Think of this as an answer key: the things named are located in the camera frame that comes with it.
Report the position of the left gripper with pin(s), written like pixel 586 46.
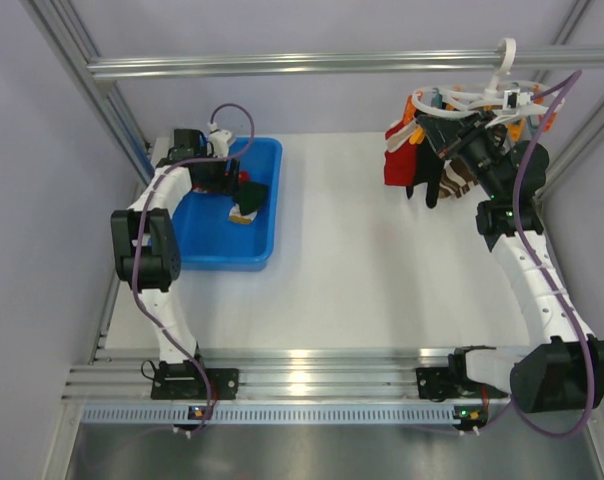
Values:
pixel 224 183

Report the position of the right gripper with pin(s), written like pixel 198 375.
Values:
pixel 445 132

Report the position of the red snowflake sock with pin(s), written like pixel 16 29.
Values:
pixel 243 177

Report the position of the yellow orange clothes peg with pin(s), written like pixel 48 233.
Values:
pixel 418 136

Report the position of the white round clip hanger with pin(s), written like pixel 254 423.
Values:
pixel 459 101

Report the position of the black striped sock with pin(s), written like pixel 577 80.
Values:
pixel 429 169

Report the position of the red santa sock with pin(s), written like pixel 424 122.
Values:
pixel 400 156

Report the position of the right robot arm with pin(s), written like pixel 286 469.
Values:
pixel 563 366

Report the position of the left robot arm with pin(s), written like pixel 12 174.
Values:
pixel 178 348

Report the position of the green tree sock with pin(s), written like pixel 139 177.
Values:
pixel 250 196

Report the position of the brown patterned sock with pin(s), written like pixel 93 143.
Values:
pixel 456 180

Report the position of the blue plastic bin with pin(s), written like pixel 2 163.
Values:
pixel 208 240

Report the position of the short aluminium profile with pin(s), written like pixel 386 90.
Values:
pixel 157 150

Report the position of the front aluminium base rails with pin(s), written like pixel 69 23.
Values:
pixel 268 375

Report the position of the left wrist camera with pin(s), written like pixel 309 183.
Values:
pixel 219 141

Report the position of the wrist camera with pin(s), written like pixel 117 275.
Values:
pixel 516 105
pixel 219 141

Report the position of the horizontal aluminium rail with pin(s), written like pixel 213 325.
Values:
pixel 546 58

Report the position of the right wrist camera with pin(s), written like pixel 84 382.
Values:
pixel 516 105

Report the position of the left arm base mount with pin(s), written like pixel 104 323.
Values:
pixel 188 384

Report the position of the aluminium frame post left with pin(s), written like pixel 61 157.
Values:
pixel 68 37

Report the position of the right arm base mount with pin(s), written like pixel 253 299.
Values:
pixel 438 384

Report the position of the slotted cable duct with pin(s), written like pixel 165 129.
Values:
pixel 285 414

